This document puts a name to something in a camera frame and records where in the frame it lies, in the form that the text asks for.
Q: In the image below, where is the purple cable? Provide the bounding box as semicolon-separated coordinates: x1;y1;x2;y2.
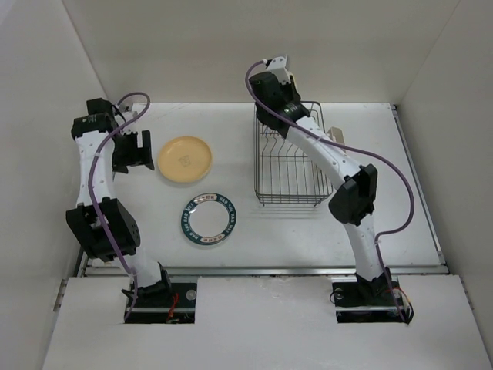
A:
87;91;151;321
245;58;416;324

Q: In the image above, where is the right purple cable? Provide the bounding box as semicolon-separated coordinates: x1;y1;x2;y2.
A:
245;58;416;324

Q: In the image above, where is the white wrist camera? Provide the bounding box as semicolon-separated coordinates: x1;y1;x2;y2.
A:
113;102;138;125
266;55;295;86

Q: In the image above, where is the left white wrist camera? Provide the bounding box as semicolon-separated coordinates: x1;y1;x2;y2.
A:
113;102;138;125

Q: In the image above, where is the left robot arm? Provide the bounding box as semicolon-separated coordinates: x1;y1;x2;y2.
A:
65;92;173;306

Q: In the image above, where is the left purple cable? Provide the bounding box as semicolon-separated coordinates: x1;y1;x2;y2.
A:
87;91;151;321

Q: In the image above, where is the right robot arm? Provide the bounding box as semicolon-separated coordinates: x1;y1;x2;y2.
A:
246;72;391;306

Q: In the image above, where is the green rimmed plate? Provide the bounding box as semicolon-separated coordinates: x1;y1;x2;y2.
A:
180;193;237;249

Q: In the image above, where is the black wire dish rack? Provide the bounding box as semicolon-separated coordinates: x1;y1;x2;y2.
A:
254;119;334;207

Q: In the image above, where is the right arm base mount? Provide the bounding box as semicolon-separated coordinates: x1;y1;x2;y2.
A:
330;279;414;325

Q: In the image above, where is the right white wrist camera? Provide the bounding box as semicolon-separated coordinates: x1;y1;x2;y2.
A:
266;55;295;86

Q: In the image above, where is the beige cutlery holder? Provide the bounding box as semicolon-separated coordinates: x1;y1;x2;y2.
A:
327;126;345;146

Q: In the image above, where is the yellow plate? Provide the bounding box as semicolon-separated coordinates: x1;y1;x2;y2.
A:
157;136;213;183

